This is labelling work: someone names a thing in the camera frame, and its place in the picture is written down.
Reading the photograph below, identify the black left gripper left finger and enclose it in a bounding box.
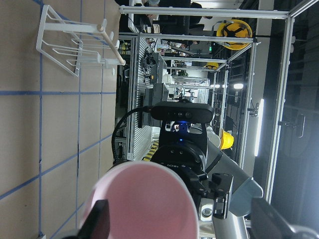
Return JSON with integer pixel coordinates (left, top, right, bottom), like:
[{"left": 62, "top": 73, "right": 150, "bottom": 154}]
[{"left": 77, "top": 200, "right": 110, "bottom": 239}]

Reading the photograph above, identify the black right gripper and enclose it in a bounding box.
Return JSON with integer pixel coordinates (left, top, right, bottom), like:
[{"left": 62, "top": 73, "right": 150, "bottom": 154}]
[{"left": 184, "top": 169, "right": 233, "bottom": 219}]

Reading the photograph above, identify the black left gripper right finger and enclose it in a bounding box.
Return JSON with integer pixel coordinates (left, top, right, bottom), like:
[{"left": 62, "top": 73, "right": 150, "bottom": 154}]
[{"left": 251, "top": 198, "right": 293, "bottom": 239}]

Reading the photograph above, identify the pink plastic cup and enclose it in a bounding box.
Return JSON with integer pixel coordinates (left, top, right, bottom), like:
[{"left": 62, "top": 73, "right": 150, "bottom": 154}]
[{"left": 80, "top": 161, "right": 199, "bottom": 239}]

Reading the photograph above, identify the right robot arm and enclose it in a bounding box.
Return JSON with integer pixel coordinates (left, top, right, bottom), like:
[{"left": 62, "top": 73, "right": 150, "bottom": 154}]
[{"left": 151, "top": 122, "right": 263, "bottom": 239}]

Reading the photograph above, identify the yellow hard hat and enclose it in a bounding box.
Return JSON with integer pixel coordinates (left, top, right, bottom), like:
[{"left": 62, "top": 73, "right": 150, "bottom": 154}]
[{"left": 216, "top": 19, "right": 253, "bottom": 50}]

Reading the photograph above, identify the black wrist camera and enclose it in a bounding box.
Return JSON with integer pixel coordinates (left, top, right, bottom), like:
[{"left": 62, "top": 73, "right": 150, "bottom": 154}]
[{"left": 150, "top": 102, "right": 215, "bottom": 123}]

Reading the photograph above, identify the black braided cable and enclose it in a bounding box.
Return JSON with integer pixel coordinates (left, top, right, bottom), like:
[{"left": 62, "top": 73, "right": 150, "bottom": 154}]
[{"left": 111, "top": 106, "right": 153, "bottom": 165}]

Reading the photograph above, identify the white wire cup rack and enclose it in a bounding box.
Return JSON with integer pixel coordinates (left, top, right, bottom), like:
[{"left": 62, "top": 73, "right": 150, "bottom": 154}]
[{"left": 36, "top": 5, "right": 126, "bottom": 77}]

